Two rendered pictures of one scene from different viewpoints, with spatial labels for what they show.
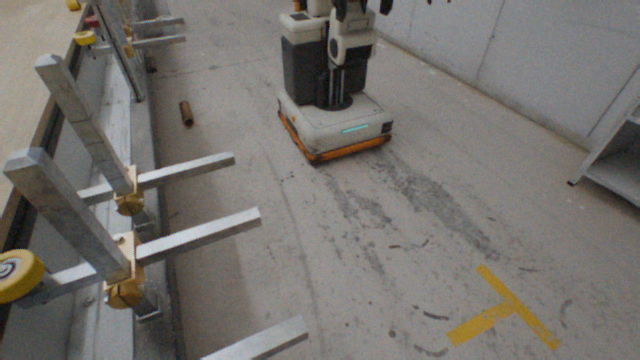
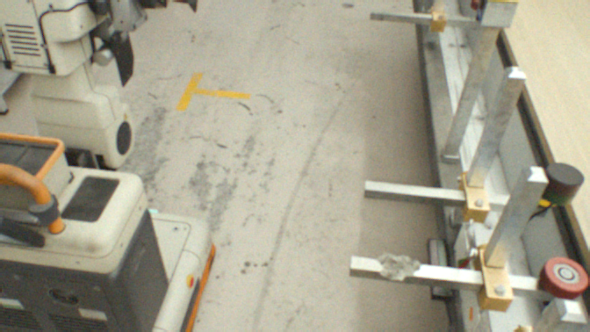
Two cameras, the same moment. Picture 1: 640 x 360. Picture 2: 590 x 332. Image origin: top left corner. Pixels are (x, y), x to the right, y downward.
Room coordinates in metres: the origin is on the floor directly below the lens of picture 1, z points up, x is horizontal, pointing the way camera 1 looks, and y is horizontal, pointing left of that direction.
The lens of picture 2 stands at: (2.40, 0.90, 1.70)
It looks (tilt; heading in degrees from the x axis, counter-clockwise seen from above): 43 degrees down; 210
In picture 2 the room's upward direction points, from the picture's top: 2 degrees clockwise
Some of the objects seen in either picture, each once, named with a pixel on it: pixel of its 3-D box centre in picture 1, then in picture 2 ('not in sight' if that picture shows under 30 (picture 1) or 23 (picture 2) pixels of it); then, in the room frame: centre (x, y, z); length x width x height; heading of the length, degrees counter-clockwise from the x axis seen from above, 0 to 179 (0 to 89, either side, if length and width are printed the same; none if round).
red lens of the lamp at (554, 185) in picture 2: not in sight; (563, 178); (1.63, 0.99, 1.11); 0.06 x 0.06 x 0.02
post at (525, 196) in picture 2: (122, 21); (495, 256); (1.65, 0.95, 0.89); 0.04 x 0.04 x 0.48; 24
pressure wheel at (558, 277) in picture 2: (99, 29); (556, 288); (1.64, 1.08, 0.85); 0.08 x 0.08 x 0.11
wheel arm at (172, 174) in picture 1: (150, 181); (425, 19); (0.56, 0.42, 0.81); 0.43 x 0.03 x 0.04; 114
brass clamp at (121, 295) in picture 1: (125, 269); not in sight; (0.30, 0.35, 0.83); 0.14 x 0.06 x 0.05; 24
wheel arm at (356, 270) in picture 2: (141, 25); (455, 279); (1.72, 0.90, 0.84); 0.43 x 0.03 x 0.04; 114
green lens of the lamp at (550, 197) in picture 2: not in sight; (557, 189); (1.63, 0.99, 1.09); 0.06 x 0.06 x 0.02
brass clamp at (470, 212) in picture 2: (127, 48); (472, 195); (1.44, 0.86, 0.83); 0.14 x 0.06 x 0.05; 24
